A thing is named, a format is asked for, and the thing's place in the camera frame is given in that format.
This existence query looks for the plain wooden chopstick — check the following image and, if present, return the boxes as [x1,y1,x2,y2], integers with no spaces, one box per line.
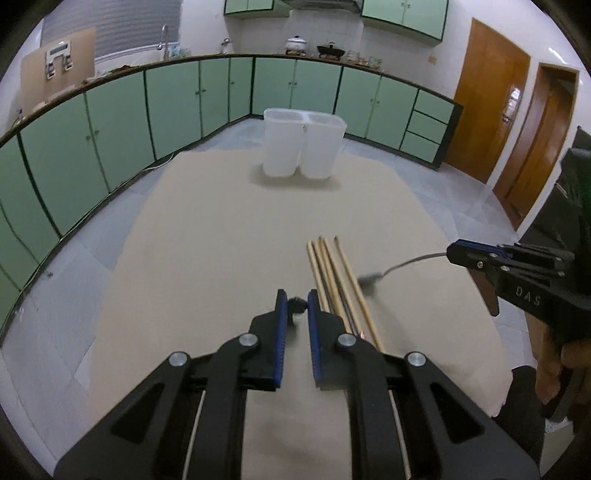
[334,236,385,353]

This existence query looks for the chrome sink faucet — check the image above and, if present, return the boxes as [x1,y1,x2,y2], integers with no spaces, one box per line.
[157,24,169,61]

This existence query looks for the green upper kitchen cabinets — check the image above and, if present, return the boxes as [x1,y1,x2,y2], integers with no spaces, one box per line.
[223,0,450,45]

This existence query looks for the red patterned wooden chopstick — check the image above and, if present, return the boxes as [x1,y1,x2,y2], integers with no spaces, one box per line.
[318,237,353,334]

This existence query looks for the white right utensil holder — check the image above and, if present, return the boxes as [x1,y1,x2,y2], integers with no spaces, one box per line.
[300,111,346,180]

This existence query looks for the white cooking pot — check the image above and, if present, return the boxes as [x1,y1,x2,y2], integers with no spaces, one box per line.
[284,36,308,56]

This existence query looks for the black cabinet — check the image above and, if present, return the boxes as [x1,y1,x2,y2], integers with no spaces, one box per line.
[520,126,591,258]

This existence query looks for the right hand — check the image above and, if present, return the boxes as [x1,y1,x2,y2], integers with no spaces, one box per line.
[535,326,591,405]

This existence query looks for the metal spoon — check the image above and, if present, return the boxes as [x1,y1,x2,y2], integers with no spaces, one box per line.
[356,252,446,292]

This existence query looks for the cardboard panel with device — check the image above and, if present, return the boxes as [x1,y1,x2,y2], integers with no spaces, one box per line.
[20,27,96,116]

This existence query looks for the green kitchen cabinets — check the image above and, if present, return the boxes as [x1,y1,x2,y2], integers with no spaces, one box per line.
[1,54,462,323]
[223,0,450,45]

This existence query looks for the green lower kitchen cabinets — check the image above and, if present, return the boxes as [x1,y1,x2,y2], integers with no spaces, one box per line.
[1,54,462,323]

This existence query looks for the white utensil holder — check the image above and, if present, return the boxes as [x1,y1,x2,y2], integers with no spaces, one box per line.
[263,108,307,178]
[300,111,346,180]

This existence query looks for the black wok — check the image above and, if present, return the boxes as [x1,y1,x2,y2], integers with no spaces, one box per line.
[317,42,346,61]

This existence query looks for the grey window blind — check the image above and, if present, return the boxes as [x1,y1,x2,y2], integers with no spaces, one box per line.
[41,0,182,57]

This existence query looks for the beige tablecloth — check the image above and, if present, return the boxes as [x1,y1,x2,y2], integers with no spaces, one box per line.
[87,149,514,480]

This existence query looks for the brown wooden door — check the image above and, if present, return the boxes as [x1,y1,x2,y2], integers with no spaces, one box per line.
[445,18,531,183]
[493,63,579,228]

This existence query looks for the black chopstick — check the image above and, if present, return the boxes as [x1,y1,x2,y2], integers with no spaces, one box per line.
[318,237,356,335]

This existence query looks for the white left utensil holder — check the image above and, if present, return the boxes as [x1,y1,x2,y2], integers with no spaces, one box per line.
[263,108,307,178]

